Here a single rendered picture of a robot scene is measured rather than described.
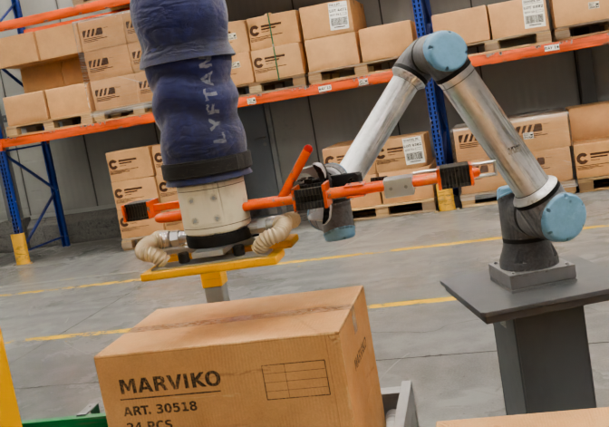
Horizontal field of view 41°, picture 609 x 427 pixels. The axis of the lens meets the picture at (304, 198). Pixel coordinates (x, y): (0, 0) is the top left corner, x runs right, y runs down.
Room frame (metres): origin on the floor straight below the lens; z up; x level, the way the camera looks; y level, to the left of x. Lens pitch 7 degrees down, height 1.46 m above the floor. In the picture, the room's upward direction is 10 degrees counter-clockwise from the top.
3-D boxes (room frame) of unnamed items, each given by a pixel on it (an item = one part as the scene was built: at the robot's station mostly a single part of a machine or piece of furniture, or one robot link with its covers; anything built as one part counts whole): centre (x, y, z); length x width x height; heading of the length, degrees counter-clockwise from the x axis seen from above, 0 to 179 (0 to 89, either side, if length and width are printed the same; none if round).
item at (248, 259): (1.95, 0.25, 1.12); 0.34 x 0.10 x 0.05; 79
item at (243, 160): (2.05, 0.23, 1.34); 0.23 x 0.23 x 0.04
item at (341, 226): (2.32, -0.08, 1.11); 0.12 x 0.09 x 0.12; 13
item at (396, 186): (1.96, -0.23, 1.22); 0.07 x 0.07 x 0.04; 79
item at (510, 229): (2.62, -0.70, 0.99); 0.17 x 0.15 x 0.18; 13
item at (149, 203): (2.36, 0.47, 1.23); 0.09 x 0.08 x 0.05; 169
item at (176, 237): (2.05, 0.23, 1.16); 0.34 x 0.25 x 0.06; 79
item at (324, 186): (2.00, -0.02, 1.23); 0.10 x 0.08 x 0.06; 169
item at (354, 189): (2.13, 0.01, 1.23); 0.93 x 0.30 x 0.04; 79
